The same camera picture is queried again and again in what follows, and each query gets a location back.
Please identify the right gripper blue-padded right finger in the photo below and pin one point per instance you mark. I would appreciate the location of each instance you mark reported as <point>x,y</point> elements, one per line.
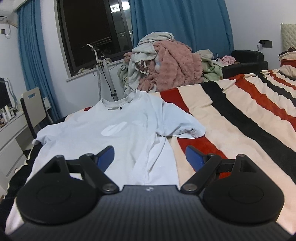
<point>208,169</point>

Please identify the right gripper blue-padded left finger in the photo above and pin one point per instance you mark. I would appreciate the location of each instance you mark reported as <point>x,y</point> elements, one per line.
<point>92,167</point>

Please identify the white t-shirt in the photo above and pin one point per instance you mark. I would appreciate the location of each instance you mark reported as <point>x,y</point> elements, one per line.
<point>137,127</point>

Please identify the striped red cream black blanket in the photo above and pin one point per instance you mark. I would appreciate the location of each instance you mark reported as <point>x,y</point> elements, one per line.
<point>249,114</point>

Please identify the beige chair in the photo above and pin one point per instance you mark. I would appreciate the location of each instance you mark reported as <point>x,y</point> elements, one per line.
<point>34,109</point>

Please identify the light green garment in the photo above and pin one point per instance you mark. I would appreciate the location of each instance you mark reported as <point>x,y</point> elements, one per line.
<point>212,68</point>

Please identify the pink fluffy blanket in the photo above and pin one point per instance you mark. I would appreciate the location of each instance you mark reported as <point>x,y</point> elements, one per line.
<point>175,65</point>

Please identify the small pink garment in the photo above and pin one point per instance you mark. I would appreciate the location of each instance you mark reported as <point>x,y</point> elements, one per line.
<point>227,60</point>

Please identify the garment steamer stand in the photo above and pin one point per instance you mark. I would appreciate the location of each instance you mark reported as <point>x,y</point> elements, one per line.
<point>102,65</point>

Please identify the blue curtain left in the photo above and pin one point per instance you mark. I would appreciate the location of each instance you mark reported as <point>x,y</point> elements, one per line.
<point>33,55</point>

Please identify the blue curtain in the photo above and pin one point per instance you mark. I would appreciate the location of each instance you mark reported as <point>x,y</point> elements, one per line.
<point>33,55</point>
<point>198,24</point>

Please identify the black vanity mirror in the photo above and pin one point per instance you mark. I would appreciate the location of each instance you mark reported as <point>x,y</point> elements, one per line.
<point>7,95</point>

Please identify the black armchair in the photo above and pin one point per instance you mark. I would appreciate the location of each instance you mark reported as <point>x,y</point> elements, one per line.
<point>248,62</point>

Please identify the grey-white hoodie on pile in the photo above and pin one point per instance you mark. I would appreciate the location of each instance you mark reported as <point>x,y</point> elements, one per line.
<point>141,55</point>

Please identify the striped pillow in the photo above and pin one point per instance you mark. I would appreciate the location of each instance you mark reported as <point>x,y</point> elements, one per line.
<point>288,62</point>

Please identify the blue curtain right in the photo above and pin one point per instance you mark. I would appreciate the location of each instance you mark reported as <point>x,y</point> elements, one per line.
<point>198,24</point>

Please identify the dark window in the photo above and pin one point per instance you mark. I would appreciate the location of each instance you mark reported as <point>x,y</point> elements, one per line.
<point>106,25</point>

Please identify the beige quilted headboard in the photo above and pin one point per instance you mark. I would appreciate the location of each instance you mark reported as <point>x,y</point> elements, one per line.
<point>288,36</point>

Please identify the wall socket with charger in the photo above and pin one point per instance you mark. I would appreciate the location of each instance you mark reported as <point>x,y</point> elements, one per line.
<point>264,44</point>

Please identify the wall air conditioner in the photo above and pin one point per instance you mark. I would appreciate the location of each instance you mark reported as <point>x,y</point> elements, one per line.
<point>7,12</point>

